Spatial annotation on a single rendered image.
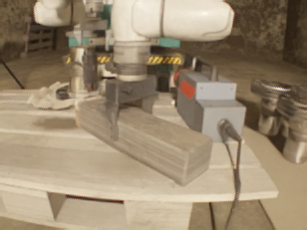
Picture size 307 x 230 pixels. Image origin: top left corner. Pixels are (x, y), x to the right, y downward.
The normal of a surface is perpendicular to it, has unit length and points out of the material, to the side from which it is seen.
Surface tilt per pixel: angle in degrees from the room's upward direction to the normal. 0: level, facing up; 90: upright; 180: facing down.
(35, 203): 90
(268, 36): 90
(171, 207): 90
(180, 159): 90
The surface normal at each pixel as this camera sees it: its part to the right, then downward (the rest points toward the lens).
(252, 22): -0.02, 0.35
